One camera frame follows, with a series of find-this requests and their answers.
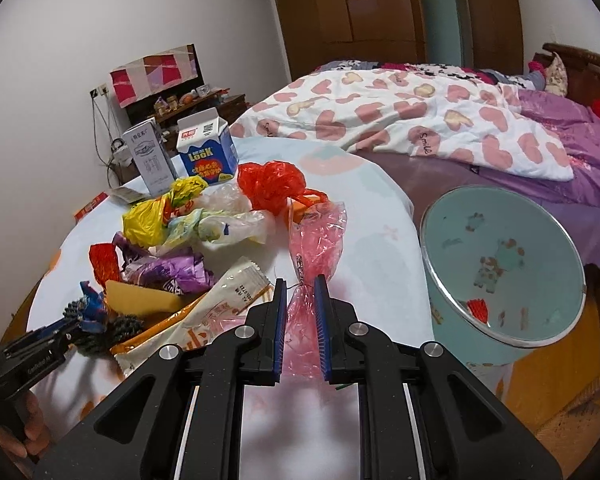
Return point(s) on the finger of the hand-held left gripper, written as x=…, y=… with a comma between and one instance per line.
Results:
x=60, y=329

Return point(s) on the wall power outlet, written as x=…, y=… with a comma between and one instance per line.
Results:
x=100, y=91

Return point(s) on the yellow cardboard piece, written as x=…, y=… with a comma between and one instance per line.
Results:
x=135, y=300

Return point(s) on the row of small ornaments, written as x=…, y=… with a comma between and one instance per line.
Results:
x=185, y=99

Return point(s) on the red wrapper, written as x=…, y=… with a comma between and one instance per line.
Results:
x=105, y=265

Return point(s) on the round wooden table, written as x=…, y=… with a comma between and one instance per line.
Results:
x=17, y=316

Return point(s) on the orange and white flat box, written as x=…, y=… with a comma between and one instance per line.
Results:
x=87, y=208

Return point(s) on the pale yellow plastic bag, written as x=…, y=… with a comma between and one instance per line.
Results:
x=205, y=228

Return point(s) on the black spiky ball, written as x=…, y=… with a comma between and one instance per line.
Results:
x=74, y=310
x=125, y=329
x=92, y=346

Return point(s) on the black television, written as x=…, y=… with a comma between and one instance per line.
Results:
x=140, y=110

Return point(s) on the blue and white milk carton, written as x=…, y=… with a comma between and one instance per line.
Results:
x=207, y=155

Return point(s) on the purple wrapper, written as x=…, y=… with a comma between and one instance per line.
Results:
x=180, y=270
x=127, y=252

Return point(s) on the clear plastic bag red print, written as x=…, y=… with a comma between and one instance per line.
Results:
x=225, y=200

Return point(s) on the shiny purple quilt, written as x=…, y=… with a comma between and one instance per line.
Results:
x=580, y=135

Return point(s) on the light blue trash bin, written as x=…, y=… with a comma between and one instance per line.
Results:
x=500, y=260

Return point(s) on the pink plastic bag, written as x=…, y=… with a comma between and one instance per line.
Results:
x=312, y=240

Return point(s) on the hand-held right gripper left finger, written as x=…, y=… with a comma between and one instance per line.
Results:
x=280, y=332

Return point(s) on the floral pillow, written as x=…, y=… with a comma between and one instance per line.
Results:
x=556, y=76

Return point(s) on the black and white floral quilt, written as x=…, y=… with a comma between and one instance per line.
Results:
x=430, y=67

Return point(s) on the blue wrapper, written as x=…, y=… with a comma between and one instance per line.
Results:
x=94, y=305

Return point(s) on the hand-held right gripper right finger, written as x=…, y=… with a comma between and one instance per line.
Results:
x=322, y=332

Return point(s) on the white heart print blanket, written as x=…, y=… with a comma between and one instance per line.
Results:
x=405, y=110

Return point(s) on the flat dark foil packet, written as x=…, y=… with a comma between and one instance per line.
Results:
x=127, y=193

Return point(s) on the dark purple bed sheet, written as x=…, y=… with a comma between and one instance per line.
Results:
x=430, y=175

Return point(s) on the white power adapter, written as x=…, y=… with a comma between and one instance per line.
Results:
x=118, y=152

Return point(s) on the red plastic scrap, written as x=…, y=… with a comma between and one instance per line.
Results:
x=477, y=310

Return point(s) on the wooden bed headboard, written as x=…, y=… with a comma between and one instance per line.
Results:
x=590, y=75

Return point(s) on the person's left hand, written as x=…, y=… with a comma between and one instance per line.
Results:
x=27, y=425

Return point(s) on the pink patchwork cloth cover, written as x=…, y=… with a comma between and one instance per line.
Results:
x=152, y=72

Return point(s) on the brown wooden wardrobe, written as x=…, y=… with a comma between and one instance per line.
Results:
x=330, y=20

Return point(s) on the cream and orange snack packet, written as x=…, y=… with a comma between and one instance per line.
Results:
x=215, y=305

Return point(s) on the grey and white carton box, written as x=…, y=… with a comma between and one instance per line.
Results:
x=150, y=160

